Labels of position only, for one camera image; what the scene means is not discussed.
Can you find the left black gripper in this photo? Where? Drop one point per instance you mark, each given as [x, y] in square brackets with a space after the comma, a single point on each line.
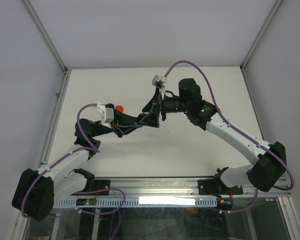
[124, 118]

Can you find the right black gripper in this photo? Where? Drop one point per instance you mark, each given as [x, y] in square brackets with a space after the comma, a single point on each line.
[151, 120]

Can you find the black earbud charging case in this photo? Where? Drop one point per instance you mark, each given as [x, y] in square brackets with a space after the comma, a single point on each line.
[140, 117]

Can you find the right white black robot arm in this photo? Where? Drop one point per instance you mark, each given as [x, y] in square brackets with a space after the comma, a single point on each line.
[266, 160]

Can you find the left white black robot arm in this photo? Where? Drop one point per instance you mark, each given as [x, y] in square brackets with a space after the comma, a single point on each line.
[39, 190]

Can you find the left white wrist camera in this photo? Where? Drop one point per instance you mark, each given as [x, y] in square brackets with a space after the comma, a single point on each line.
[106, 115]

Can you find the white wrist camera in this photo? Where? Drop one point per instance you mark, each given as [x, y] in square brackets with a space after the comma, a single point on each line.
[106, 115]
[160, 82]

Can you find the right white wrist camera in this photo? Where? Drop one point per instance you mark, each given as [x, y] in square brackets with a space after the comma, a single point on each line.
[160, 82]

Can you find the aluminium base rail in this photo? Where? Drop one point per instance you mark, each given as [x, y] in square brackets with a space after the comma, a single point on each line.
[156, 186]

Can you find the white slotted cable duct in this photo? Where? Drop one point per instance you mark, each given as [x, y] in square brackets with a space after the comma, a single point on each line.
[133, 202]

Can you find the right aluminium frame post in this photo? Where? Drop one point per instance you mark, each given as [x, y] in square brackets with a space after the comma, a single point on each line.
[262, 31]

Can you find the aluminium frame post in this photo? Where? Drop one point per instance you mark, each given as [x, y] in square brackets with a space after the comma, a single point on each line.
[262, 31]
[44, 34]

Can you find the left aluminium frame post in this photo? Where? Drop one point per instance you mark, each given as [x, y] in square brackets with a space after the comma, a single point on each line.
[44, 34]

